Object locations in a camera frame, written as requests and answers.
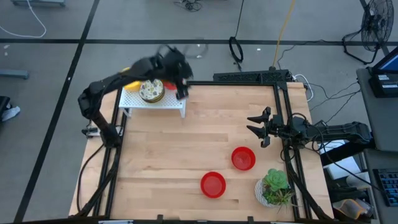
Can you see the red plastic mini bowl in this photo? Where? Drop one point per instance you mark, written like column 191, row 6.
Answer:
column 170, row 85
column 243, row 158
column 213, row 184

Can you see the person's shoe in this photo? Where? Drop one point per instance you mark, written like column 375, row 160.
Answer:
column 11, row 112

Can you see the black labelled device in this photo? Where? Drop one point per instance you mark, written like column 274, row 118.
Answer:
column 384, row 85

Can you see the succulent plant in white pot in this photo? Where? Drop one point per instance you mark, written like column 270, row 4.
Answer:
column 275, row 186

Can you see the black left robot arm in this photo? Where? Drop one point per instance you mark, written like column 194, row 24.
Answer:
column 93, row 93

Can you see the white perforated metal shelf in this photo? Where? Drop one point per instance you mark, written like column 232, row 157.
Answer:
column 169, row 102

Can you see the black floor fan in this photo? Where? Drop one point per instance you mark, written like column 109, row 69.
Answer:
column 377, row 21

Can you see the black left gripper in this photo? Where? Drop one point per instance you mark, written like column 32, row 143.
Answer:
column 174, row 67

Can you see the yellow plastic mini bowl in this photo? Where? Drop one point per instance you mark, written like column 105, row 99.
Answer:
column 133, row 86

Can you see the black keyboard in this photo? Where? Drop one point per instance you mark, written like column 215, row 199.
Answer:
column 388, row 186

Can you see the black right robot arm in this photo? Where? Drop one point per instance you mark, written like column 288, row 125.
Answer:
column 342, row 130

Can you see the black aluminium rig frame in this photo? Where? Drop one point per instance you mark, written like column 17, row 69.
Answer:
column 233, row 83

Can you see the white paper sheet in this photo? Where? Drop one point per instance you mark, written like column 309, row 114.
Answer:
column 340, row 166

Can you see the laptop screen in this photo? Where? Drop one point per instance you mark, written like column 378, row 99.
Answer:
column 388, row 62

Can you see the grey cart base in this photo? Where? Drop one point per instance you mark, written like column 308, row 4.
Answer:
column 38, row 2

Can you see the dark stacked plate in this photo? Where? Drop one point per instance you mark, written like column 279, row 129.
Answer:
column 155, row 101

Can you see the grey table foot bar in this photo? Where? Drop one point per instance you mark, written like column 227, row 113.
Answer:
column 14, row 74

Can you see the amber plastic bag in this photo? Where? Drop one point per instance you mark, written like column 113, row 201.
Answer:
column 351, row 208

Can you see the grey desk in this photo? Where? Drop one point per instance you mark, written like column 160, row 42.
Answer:
column 382, row 124

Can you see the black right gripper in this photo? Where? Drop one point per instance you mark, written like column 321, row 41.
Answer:
column 276, row 127

